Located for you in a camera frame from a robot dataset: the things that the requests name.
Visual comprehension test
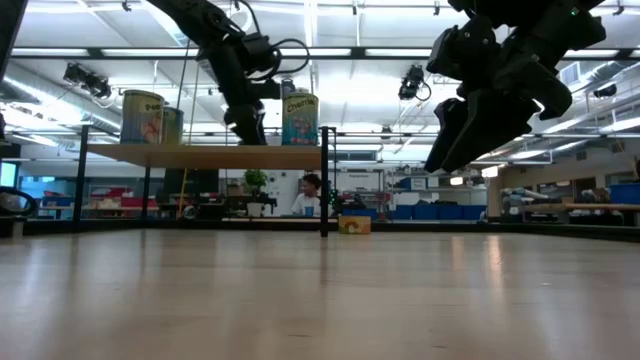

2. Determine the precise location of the potted green plant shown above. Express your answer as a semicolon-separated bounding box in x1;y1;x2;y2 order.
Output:
242;168;270;218

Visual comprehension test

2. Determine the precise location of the black ceiling camera rig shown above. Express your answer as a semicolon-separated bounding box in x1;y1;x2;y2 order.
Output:
62;62;113;101
398;64;432;101

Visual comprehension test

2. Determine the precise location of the red storage box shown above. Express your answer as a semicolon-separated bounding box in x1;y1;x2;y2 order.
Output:
119;196;161;209

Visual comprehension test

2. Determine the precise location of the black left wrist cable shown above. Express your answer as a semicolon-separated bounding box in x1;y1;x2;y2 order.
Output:
269;37;312;77

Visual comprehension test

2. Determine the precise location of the small grey-blue can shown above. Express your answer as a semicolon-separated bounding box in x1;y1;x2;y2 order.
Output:
162;106;185;146

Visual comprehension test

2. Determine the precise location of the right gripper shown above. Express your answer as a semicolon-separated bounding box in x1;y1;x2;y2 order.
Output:
423;17;574;174

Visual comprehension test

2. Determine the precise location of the yellow cardboard box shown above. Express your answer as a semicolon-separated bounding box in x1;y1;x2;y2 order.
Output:
338;215;372;235

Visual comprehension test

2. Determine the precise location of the black metal table frame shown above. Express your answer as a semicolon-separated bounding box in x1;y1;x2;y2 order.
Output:
0;218;640;244

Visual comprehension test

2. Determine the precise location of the yellow hanging strap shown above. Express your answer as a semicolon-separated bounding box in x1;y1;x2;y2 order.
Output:
177;64;200;219

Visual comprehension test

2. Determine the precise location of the blue storage crate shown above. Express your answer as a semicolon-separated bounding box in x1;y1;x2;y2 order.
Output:
392;203;487;221

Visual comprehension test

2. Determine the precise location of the black curved hose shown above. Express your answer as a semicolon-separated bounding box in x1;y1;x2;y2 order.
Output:
0;186;39;217

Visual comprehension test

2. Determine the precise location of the person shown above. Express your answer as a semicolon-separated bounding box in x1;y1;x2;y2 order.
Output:
291;173;324;218

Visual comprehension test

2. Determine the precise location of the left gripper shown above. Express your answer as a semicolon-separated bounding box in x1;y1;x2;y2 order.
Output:
197;42;296;146

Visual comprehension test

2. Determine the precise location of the blue storage bin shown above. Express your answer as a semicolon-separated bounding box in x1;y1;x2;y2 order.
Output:
609;182;640;205

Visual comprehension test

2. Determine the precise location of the wooden shelf with black legs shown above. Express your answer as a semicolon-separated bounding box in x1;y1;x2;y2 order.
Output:
72;124;337;238

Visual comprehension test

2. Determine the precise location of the tall grey peaches can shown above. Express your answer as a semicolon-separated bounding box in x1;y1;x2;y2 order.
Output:
119;89;166;146

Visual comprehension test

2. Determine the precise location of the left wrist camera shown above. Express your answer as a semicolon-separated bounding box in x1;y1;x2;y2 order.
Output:
242;32;282;76

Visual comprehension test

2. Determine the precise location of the tall blue cherries can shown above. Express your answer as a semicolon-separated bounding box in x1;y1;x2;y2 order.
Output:
281;92;320;147

